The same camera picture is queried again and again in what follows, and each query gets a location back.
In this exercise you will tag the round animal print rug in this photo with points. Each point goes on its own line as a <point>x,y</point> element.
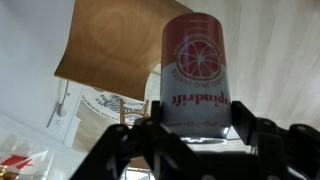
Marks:
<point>108,106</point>

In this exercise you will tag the wooden chair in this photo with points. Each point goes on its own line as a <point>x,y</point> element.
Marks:
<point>128,117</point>

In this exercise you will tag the wooden table top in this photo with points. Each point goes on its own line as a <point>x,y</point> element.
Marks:
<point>114,45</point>

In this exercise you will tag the white wall outlet with plug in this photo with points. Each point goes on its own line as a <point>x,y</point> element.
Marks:
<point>56,121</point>

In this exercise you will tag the pink and white soda can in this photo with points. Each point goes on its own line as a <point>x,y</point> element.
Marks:
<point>194,96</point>

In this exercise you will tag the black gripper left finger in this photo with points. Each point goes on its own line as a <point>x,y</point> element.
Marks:
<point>119,145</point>

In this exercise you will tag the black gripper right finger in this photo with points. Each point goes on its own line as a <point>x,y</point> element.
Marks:
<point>278,149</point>

